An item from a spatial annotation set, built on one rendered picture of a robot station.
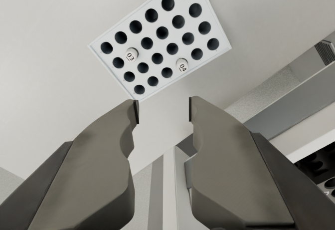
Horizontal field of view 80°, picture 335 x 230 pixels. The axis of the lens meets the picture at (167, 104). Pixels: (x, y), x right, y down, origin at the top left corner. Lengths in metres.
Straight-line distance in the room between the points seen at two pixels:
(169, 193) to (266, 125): 0.11
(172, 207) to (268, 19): 0.22
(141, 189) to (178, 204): 1.46
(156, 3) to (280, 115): 0.15
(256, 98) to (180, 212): 1.10
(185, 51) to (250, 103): 1.05
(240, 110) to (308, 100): 1.06
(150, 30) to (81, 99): 0.14
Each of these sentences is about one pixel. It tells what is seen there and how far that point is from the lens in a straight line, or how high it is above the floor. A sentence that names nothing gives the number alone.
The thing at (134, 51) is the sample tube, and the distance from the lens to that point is 0.21.
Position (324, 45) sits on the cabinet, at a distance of 0.67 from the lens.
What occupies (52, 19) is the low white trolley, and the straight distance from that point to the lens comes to 0.28.
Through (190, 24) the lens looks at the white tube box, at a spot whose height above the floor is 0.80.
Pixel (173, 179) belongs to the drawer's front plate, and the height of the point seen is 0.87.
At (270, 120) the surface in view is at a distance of 0.20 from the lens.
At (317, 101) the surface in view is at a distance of 0.20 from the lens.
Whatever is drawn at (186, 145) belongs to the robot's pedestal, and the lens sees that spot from 0.93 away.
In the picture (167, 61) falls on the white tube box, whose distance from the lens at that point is 0.22.
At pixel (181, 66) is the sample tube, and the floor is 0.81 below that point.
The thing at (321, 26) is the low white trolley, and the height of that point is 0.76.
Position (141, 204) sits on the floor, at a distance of 1.80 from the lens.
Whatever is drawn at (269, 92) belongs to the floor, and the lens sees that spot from 1.26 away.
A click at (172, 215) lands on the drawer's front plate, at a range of 0.19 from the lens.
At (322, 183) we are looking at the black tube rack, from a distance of 0.21.
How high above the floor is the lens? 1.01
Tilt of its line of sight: 61 degrees down
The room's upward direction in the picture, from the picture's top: 179 degrees clockwise
